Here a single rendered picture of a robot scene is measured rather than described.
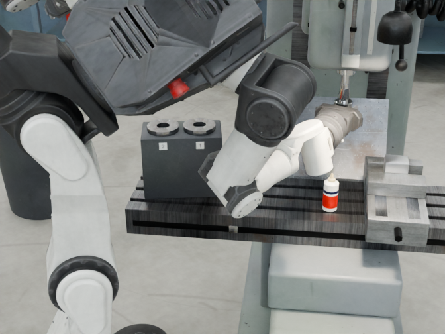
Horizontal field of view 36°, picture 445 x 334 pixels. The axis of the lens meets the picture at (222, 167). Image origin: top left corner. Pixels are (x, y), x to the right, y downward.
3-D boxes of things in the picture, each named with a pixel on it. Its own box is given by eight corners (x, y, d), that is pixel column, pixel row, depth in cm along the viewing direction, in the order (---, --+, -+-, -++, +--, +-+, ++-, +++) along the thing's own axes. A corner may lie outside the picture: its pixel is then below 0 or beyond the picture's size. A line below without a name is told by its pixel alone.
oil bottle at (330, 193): (337, 213, 185) (340, 177, 180) (322, 212, 186) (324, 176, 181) (336, 205, 189) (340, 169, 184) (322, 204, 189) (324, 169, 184)
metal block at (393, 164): (406, 184, 183) (408, 164, 181) (383, 182, 184) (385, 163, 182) (404, 175, 188) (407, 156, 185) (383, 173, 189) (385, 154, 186)
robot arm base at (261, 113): (271, 160, 123) (303, 117, 116) (212, 118, 123) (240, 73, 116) (296, 120, 135) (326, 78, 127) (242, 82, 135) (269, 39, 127)
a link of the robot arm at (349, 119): (365, 103, 172) (351, 120, 162) (361, 138, 176) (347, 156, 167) (316, 95, 177) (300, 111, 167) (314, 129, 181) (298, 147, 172)
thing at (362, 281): (400, 319, 177) (405, 282, 171) (265, 309, 181) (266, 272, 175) (384, 217, 221) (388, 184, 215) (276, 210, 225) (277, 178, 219)
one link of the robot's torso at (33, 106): (-8, 127, 119) (46, 87, 119) (-5, 99, 131) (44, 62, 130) (41, 177, 126) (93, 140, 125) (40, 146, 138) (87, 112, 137)
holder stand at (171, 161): (222, 197, 193) (222, 132, 184) (144, 199, 192) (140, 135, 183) (220, 176, 204) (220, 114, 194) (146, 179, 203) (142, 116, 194)
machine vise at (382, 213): (426, 247, 171) (432, 209, 166) (365, 242, 173) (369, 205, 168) (414, 179, 201) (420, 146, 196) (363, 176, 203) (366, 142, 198)
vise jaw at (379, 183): (425, 199, 178) (427, 185, 176) (366, 195, 180) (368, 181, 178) (423, 187, 183) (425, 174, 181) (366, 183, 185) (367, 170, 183)
